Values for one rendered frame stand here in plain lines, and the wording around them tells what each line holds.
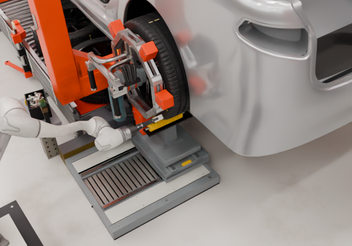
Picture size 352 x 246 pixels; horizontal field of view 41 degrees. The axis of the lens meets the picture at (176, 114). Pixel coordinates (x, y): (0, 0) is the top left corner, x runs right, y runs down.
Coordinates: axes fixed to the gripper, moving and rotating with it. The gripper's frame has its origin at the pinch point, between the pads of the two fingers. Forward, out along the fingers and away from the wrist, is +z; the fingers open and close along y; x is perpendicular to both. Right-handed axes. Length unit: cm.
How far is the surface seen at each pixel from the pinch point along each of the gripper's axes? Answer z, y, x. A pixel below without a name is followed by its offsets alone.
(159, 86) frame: 1.3, 22.4, 15.6
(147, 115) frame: -3.0, -6.1, 4.7
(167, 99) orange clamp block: 0.6, 27.1, 6.4
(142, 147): 1, -57, -12
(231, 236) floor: 13, -4, -87
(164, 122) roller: 8.2, -13.1, -3.6
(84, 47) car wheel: 5, -102, 82
